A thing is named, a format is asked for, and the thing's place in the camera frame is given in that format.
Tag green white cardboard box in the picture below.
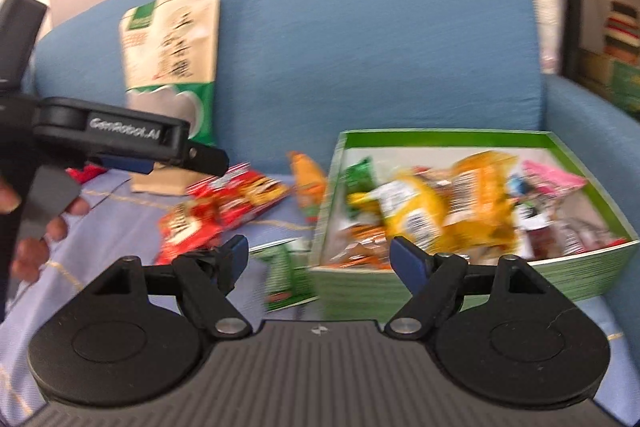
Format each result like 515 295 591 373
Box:
307 129 640 325

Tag pile of mixed snack packets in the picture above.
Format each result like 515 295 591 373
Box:
325 151 632 269

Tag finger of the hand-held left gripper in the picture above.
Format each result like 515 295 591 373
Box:
186 142 231 178
102 153 157 176

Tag green snack bag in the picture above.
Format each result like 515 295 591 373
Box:
250 239 322 312

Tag dark shelf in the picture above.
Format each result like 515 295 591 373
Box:
562 0 640 122

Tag person's left hand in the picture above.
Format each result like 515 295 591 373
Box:
0 182 92 284

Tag light blue blanket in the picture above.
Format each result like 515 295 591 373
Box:
0 164 640 414

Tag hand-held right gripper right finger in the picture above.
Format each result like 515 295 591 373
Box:
385 236 546 340

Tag blue sofa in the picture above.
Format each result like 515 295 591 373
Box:
31 0 640 308

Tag large beige green standing pouch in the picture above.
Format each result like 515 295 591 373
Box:
119 0 223 196

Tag orange snack bag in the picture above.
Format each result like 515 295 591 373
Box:
289 151 328 224

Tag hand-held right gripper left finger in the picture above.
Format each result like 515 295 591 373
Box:
95 234 251 340

